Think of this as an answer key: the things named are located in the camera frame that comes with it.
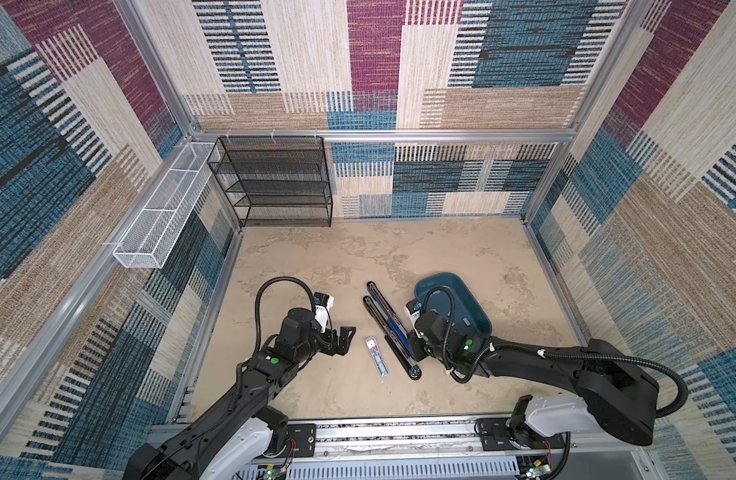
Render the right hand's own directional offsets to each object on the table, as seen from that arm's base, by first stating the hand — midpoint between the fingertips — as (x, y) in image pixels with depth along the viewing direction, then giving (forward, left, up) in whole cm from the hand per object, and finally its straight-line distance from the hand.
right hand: (412, 338), depth 86 cm
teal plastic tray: (+17, -15, -6) cm, 23 cm away
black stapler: (+2, +5, 0) cm, 5 cm away
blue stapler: (+7, +5, -2) cm, 9 cm away
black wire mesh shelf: (+56, +45, +13) cm, 73 cm away
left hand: (+2, +20, +7) cm, 21 cm away
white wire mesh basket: (+15, +62, +30) cm, 71 cm away
